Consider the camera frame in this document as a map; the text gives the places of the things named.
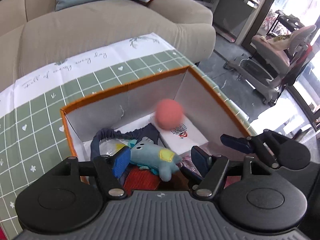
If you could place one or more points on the beige fabric sofa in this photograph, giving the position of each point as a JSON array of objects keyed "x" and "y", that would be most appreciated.
[{"x": 34, "y": 33}]

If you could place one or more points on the white tissue pack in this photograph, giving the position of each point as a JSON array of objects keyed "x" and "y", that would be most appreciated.
[{"x": 181, "y": 139}]

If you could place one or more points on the orange cardboard box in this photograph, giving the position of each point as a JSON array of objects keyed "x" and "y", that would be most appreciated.
[{"x": 130, "y": 106}]

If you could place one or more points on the blue plush toy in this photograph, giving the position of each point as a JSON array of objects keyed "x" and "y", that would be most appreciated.
[{"x": 159, "y": 160}]

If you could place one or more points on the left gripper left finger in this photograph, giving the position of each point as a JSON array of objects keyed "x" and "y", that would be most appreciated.
[{"x": 109, "y": 169}]

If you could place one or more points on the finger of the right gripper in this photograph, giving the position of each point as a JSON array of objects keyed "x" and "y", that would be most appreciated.
[{"x": 238, "y": 144}]

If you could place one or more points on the navy blue headband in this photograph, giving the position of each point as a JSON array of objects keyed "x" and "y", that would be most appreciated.
[{"x": 125, "y": 139}]

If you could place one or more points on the grey office chair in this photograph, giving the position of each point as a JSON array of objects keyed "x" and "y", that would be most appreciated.
[{"x": 286, "y": 54}]

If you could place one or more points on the pink shiny drawstring pouch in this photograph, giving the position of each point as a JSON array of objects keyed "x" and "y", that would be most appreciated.
[{"x": 187, "y": 163}]

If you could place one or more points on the brown red cloth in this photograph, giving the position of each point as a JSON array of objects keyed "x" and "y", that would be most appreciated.
[{"x": 138, "y": 179}]

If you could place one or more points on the pink ball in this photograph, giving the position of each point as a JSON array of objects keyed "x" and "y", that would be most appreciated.
[{"x": 168, "y": 114}]

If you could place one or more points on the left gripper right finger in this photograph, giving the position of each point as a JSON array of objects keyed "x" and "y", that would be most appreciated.
[{"x": 213, "y": 170}]

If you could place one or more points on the clear plastic zip bag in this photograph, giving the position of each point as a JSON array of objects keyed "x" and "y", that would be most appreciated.
[{"x": 110, "y": 147}]

